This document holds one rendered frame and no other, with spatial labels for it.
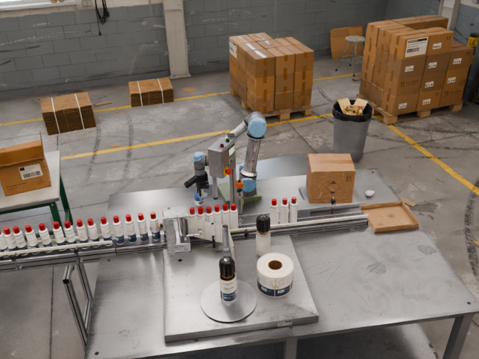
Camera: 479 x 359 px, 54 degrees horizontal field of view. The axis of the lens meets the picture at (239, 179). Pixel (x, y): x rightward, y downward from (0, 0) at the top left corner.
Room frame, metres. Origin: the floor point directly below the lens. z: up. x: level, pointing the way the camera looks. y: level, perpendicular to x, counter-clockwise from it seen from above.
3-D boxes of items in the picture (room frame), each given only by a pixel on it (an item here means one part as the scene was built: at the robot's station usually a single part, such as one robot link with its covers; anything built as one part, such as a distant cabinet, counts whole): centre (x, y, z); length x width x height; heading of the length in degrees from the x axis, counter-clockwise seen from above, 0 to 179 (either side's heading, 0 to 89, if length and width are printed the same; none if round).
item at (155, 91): (6.81, 1.31, 0.11); 0.65 x 0.54 x 0.22; 103
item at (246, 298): (1.81, 0.08, 0.89); 0.31 x 0.31 x 0.01
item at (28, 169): (3.24, 1.71, 0.97); 0.51 x 0.39 x 0.37; 22
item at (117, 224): (2.33, 0.76, 0.98); 0.05 x 0.05 x 0.20
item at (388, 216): (2.55, -1.01, 0.85); 0.30 x 0.26 x 0.04; 97
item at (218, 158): (2.50, 0.10, 1.38); 0.17 x 0.10 x 0.19; 152
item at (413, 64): (6.19, -2.42, 0.57); 1.20 x 0.85 x 1.14; 109
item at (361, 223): (2.43, -0.02, 0.85); 1.65 x 0.11 x 0.05; 97
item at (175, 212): (2.28, 0.39, 1.14); 0.14 x 0.11 x 0.01; 97
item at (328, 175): (2.84, -0.65, 0.99); 0.30 x 0.24 x 0.27; 88
